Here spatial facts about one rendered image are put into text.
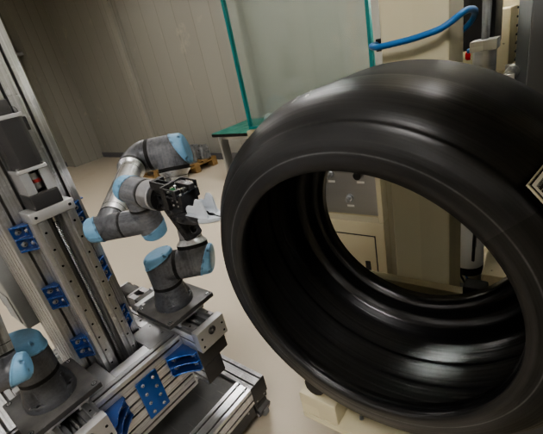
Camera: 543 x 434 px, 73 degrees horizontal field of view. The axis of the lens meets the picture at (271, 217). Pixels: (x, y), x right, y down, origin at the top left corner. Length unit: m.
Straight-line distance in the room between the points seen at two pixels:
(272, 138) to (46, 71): 9.50
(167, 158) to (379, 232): 0.82
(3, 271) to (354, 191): 1.33
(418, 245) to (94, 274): 1.05
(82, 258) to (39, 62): 8.68
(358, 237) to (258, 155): 0.98
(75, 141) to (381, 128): 9.65
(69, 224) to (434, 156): 1.16
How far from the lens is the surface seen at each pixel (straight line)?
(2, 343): 1.18
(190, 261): 1.39
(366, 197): 1.43
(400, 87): 0.47
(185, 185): 0.88
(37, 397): 1.38
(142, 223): 1.06
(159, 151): 1.37
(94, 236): 1.13
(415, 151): 0.42
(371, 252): 1.48
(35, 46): 9.97
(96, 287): 1.44
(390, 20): 0.84
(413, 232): 0.95
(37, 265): 1.45
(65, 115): 9.92
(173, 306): 1.49
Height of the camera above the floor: 1.54
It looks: 24 degrees down
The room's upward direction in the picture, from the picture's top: 12 degrees counter-clockwise
